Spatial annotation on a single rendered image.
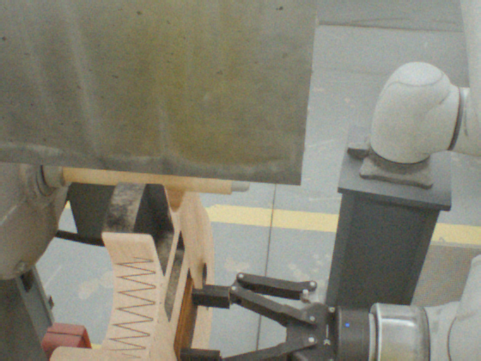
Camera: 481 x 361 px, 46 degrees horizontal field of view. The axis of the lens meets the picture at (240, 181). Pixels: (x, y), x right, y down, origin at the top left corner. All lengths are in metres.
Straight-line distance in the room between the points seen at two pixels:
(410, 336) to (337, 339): 0.08
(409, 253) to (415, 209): 0.16
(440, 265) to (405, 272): 0.64
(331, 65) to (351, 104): 0.40
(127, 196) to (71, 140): 0.13
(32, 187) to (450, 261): 1.88
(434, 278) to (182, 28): 1.96
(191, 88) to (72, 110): 0.08
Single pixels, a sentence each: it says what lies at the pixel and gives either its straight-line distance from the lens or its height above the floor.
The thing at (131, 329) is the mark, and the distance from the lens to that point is 0.55.
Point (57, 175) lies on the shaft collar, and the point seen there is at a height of 1.26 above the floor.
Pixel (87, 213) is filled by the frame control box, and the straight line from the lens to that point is 0.99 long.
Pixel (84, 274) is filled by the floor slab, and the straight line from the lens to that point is 2.22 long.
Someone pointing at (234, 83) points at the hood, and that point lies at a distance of 0.35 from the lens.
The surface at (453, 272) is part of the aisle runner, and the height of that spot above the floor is 0.00.
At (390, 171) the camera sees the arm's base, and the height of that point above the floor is 0.73.
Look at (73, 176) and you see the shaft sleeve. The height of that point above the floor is 1.25.
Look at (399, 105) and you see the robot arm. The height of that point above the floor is 0.92.
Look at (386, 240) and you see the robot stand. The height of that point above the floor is 0.53.
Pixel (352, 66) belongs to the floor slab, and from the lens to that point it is 3.38.
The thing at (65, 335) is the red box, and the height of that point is 0.62.
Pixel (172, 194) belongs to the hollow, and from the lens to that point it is 0.63.
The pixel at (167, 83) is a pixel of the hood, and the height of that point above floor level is 1.46.
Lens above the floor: 1.65
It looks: 41 degrees down
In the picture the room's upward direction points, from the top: straight up
